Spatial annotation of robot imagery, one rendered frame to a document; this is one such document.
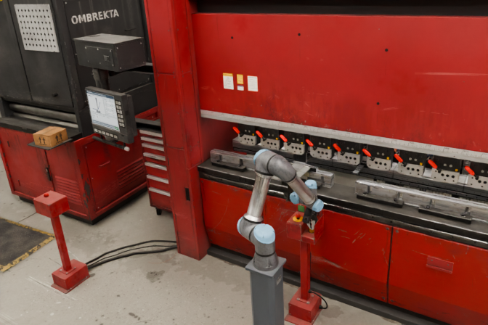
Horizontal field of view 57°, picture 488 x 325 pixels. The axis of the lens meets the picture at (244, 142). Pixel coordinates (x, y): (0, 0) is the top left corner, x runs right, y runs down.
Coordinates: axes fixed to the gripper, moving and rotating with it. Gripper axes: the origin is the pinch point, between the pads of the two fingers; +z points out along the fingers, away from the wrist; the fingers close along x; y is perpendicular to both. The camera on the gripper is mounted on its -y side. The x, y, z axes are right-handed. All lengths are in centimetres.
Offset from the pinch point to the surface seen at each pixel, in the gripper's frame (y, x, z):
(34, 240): -41, 272, 68
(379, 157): 35, -34, -43
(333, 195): 25.6, -6.0, -12.1
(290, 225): -6.2, 12.4, -3.1
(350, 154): 35, -14, -41
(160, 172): 49, 178, 22
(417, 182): 59, -54, -14
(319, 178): 35.0, 7.8, -17.7
